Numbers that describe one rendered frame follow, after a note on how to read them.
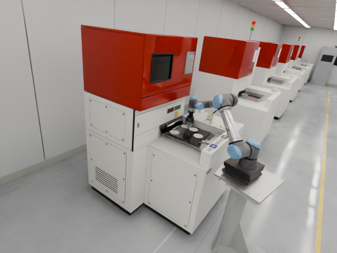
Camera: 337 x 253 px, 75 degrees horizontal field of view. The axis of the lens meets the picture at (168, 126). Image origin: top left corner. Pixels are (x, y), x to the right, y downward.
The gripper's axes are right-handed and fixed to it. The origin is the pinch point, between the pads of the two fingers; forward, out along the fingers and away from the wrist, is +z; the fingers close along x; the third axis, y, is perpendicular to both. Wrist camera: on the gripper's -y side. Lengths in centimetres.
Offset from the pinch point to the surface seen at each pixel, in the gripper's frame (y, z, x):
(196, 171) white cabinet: 61, 13, 10
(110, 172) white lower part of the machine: 36, 47, -75
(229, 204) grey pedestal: 65, 40, 43
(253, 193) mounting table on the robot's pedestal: 84, 9, 51
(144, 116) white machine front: 41, -22, -42
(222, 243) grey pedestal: 67, 86, 46
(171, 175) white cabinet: 49, 30, -12
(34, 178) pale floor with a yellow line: 13, 91, -179
